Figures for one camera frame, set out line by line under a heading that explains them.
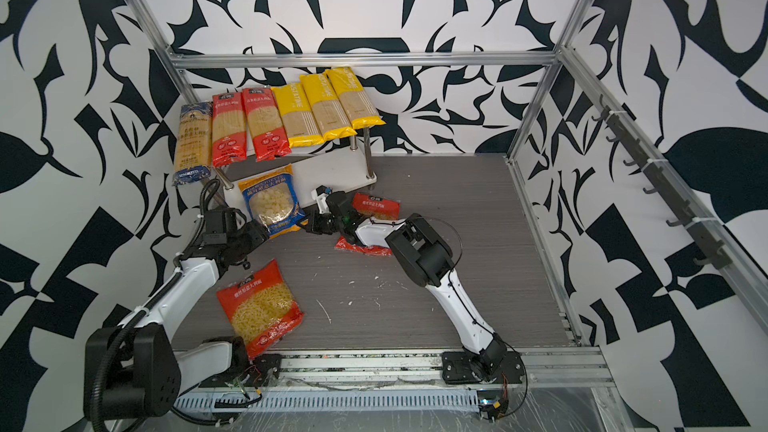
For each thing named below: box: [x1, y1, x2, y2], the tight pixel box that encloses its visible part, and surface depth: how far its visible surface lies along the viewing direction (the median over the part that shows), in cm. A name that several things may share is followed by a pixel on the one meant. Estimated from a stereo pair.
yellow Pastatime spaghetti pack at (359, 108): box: [325, 66, 386, 131], surface depth 86 cm
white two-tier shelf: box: [211, 127, 377, 206], surface depth 107 cm
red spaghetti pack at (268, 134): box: [242, 87, 292, 163], surface depth 79 cm
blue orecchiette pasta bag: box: [238, 164, 307, 239], surface depth 96 cm
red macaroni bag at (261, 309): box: [216, 259, 304, 360], surface depth 82 cm
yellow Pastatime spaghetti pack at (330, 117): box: [300, 72, 357, 142], surface depth 82 cm
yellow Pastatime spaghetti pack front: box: [271, 82, 324, 148], surface depth 82 cm
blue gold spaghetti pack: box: [173, 101, 214, 186], surface depth 74 cm
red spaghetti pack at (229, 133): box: [212, 92, 247, 168], surface depth 77 cm
